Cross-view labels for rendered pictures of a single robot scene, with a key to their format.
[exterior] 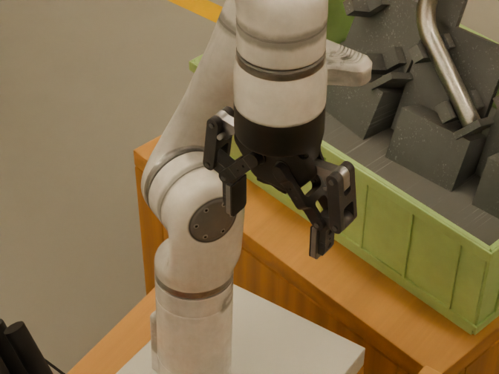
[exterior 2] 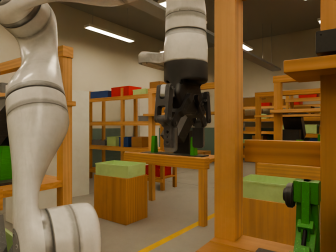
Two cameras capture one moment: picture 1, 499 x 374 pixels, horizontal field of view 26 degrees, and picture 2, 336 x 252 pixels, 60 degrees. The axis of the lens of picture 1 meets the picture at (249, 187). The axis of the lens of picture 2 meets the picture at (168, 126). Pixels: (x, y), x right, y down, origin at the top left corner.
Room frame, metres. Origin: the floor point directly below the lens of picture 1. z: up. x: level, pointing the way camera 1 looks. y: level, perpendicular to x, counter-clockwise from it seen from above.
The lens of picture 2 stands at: (0.77, 0.47, 1.33)
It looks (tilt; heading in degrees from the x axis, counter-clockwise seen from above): 0 degrees down; 267
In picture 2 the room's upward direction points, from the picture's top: straight up
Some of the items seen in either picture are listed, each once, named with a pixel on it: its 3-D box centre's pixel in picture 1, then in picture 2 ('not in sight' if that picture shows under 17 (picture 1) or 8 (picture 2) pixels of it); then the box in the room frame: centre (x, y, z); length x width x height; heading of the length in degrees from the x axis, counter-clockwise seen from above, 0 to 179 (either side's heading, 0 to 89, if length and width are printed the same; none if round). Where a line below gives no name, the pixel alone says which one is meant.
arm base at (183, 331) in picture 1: (194, 323); not in sight; (0.88, 0.07, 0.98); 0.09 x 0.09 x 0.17; 51
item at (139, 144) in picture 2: not in sight; (127, 134); (1.34, -6.44, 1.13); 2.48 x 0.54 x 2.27; 140
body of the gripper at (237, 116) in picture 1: (278, 138); (185, 87); (0.71, -0.02, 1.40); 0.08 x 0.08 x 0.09
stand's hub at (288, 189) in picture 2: not in sight; (289, 194); (0.34, -0.41, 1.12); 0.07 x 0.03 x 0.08; 53
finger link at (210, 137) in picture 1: (218, 138); (163, 103); (0.75, 0.03, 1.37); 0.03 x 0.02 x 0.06; 143
